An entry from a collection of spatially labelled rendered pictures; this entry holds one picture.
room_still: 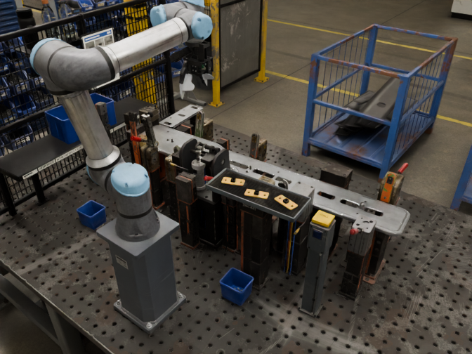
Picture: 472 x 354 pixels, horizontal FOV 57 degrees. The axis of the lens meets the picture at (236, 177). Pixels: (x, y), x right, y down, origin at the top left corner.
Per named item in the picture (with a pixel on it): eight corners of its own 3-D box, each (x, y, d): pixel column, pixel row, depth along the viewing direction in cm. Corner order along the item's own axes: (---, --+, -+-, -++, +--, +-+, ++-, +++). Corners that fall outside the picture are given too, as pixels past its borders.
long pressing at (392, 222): (414, 209, 179) (414, 206, 178) (397, 240, 164) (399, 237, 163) (157, 124, 242) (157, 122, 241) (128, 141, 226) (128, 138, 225)
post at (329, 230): (323, 305, 175) (337, 219, 150) (315, 318, 169) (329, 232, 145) (305, 297, 178) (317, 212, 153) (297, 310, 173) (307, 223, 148)
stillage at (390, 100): (358, 111, 484) (374, 22, 431) (432, 132, 442) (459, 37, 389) (300, 154, 406) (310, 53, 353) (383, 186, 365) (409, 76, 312)
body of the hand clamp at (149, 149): (165, 204, 230) (158, 145, 210) (156, 210, 225) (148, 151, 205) (156, 199, 232) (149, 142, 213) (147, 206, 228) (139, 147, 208)
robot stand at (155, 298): (149, 335, 163) (135, 256, 141) (113, 307, 174) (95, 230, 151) (187, 300, 177) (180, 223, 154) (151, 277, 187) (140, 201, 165)
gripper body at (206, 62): (201, 79, 155) (199, 45, 148) (182, 74, 159) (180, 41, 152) (213, 72, 160) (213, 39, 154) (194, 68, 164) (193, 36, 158)
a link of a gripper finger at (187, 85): (187, 100, 155) (196, 74, 155) (174, 95, 158) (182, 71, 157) (192, 102, 158) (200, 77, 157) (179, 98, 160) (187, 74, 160)
